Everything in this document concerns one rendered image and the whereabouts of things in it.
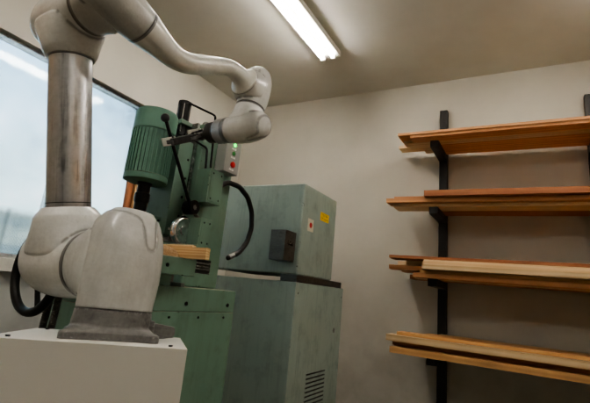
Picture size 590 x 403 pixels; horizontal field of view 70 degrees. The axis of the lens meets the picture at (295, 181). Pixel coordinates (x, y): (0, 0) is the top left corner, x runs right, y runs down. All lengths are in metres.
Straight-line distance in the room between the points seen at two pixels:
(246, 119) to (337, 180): 2.58
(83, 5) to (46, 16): 0.12
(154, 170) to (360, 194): 2.35
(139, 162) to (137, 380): 1.08
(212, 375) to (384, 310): 1.98
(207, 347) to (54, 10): 1.29
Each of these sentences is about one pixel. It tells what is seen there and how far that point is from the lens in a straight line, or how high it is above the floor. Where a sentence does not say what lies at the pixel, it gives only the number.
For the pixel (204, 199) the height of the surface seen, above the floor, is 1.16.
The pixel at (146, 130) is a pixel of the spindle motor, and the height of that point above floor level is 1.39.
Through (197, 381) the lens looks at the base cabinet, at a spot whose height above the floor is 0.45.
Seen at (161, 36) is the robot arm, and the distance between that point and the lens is 1.18.
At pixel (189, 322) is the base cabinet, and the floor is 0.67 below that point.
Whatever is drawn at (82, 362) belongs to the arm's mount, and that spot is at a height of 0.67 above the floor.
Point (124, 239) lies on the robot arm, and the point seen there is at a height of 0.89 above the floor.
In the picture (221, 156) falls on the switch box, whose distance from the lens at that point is 1.96.
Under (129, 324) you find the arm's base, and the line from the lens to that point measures 0.94.
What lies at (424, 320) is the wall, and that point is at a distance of 3.52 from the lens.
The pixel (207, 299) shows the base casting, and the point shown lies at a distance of 1.81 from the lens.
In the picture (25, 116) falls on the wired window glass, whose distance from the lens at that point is 3.17.
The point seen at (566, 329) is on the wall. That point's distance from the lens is 3.44.
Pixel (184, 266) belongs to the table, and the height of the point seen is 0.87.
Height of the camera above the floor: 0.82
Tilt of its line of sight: 15 degrees up
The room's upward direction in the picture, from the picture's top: 6 degrees clockwise
